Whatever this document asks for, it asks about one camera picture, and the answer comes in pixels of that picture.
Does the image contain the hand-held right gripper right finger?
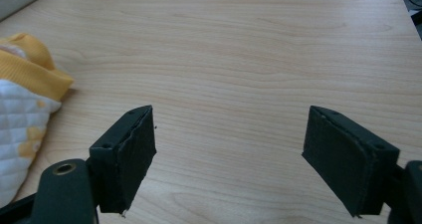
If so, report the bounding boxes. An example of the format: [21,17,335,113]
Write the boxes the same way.
[301,105,401,218]

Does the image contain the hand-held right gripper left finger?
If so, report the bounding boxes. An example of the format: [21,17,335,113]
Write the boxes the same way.
[89,105,157,215]

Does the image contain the white and yellow quilted garment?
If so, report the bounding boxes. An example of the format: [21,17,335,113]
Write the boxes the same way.
[0,32,75,208]

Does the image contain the black cables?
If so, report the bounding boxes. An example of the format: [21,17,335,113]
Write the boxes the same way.
[397,0,422,41]

